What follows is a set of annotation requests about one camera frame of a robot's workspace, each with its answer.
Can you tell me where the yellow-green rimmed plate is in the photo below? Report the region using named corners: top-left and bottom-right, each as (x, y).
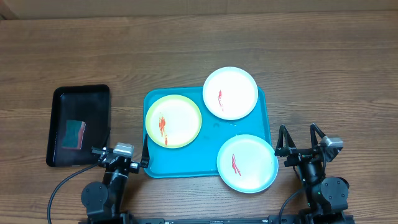
top-left (145, 95), bottom-right (202, 149)

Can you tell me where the green and pink sponge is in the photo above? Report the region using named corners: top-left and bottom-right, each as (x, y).
top-left (62, 120), bottom-right (86, 150)

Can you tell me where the teal plastic tray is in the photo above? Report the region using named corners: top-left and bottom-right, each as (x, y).
top-left (143, 86), bottom-right (272, 178)

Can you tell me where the light blue plate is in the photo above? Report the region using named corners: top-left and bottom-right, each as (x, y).
top-left (216, 134), bottom-right (279, 194)

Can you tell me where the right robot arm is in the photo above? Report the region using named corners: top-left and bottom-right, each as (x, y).
top-left (275, 123), bottom-right (354, 224)

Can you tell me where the white plate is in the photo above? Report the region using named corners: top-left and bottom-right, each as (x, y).
top-left (203, 67), bottom-right (259, 120)

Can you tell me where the black plastic tray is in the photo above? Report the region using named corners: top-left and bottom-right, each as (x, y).
top-left (46, 84), bottom-right (111, 167)

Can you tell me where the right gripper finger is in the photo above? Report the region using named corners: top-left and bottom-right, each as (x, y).
top-left (275, 124), bottom-right (297, 156)
top-left (310, 123), bottom-right (326, 148)

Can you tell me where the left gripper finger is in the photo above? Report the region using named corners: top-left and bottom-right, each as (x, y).
top-left (101, 127), bottom-right (111, 148)
top-left (141, 134), bottom-right (150, 167)

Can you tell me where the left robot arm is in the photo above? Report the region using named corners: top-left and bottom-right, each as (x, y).
top-left (81, 131), bottom-right (150, 224)

